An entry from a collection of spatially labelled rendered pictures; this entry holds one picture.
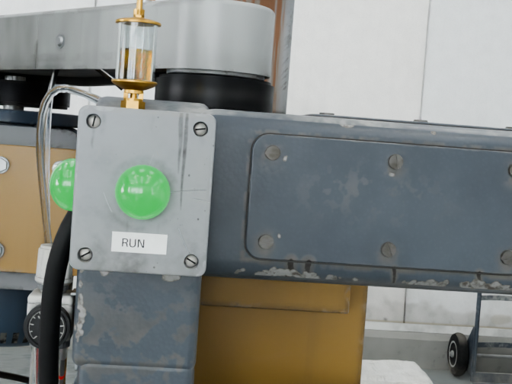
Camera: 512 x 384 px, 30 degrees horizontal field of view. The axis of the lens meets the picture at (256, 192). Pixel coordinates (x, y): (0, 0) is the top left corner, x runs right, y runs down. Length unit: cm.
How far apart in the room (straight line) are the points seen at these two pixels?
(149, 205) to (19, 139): 47
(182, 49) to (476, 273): 26
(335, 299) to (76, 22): 32
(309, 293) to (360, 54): 506
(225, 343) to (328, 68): 499
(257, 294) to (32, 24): 31
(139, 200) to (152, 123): 4
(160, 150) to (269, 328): 39
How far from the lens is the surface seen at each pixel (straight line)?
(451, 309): 608
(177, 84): 70
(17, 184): 96
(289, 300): 83
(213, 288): 83
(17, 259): 97
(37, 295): 80
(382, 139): 59
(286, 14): 108
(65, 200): 54
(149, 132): 52
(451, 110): 598
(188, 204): 53
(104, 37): 78
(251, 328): 88
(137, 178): 51
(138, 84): 60
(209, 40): 69
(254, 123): 58
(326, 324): 89
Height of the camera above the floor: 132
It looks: 3 degrees down
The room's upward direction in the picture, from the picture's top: 4 degrees clockwise
